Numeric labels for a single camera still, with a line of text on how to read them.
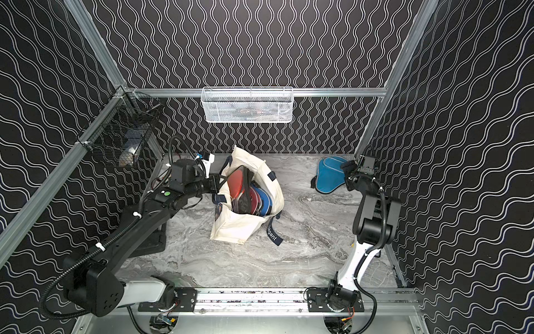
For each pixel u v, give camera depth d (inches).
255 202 33.1
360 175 29.0
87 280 15.7
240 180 33.8
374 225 21.5
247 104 26.6
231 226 30.7
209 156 28.2
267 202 34.0
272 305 29.4
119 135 36.4
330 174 42.7
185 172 23.6
